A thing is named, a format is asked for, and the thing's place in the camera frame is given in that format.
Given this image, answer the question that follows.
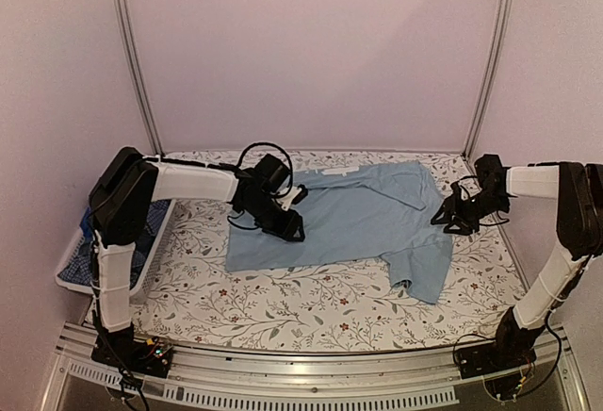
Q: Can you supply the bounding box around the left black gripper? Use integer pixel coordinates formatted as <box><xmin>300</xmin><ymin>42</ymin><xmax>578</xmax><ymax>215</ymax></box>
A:
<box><xmin>244</xmin><ymin>195</ymin><xmax>306</xmax><ymax>241</ymax></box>

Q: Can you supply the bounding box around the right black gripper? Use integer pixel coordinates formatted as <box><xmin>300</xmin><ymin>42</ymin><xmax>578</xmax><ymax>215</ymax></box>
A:
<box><xmin>431</xmin><ymin>189</ymin><xmax>508</xmax><ymax>236</ymax></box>

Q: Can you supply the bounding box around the light blue t-shirt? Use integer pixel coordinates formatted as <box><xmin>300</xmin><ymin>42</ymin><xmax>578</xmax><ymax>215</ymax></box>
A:
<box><xmin>225</xmin><ymin>161</ymin><xmax>452</xmax><ymax>304</ymax></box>

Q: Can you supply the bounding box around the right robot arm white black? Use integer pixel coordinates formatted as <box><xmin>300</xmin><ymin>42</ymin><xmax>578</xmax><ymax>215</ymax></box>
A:
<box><xmin>431</xmin><ymin>154</ymin><xmax>602</xmax><ymax>370</ymax></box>

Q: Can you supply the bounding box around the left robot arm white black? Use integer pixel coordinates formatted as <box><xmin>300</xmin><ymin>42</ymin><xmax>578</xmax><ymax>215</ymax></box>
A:
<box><xmin>89</xmin><ymin>147</ymin><xmax>307</xmax><ymax>368</ymax></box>

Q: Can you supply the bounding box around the white plastic laundry basket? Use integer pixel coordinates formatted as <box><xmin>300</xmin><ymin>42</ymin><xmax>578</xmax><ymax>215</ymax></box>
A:
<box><xmin>55</xmin><ymin>200</ymin><xmax>176</xmax><ymax>304</ymax></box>

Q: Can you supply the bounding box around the floral patterned table mat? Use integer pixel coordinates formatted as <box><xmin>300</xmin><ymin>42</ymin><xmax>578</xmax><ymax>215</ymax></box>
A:
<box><xmin>91</xmin><ymin>149</ymin><xmax>531</xmax><ymax>352</ymax></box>

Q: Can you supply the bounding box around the dark blue checkered shirt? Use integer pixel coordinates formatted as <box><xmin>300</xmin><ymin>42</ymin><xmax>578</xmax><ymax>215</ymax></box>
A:
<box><xmin>57</xmin><ymin>200</ymin><xmax>171</xmax><ymax>294</ymax></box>

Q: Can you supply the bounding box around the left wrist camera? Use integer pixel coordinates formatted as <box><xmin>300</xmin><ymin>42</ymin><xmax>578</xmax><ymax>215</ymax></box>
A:
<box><xmin>277</xmin><ymin>184</ymin><xmax>308</xmax><ymax>210</ymax></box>

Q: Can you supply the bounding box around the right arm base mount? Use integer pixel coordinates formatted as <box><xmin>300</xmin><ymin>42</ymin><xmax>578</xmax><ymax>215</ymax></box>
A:
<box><xmin>452</xmin><ymin>333</ymin><xmax>536</xmax><ymax>379</ymax></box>

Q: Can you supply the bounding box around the front aluminium rail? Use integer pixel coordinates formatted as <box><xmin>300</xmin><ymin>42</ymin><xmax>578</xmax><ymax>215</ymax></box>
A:
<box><xmin>41</xmin><ymin>323</ymin><xmax>591</xmax><ymax>410</ymax></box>

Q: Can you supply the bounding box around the right aluminium frame post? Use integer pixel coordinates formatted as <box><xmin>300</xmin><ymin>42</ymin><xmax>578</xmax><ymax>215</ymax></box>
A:
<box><xmin>462</xmin><ymin>0</ymin><xmax>513</xmax><ymax>159</ymax></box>

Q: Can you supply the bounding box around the aluminium frame post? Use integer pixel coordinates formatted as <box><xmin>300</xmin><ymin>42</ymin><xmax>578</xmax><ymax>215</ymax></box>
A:
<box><xmin>113</xmin><ymin>0</ymin><xmax>164</xmax><ymax>156</ymax></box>
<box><xmin>462</xmin><ymin>0</ymin><xmax>513</xmax><ymax>159</ymax></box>

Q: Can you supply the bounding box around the left aluminium frame post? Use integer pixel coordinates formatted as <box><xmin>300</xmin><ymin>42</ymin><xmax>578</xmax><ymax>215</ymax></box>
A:
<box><xmin>113</xmin><ymin>0</ymin><xmax>164</xmax><ymax>156</ymax></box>

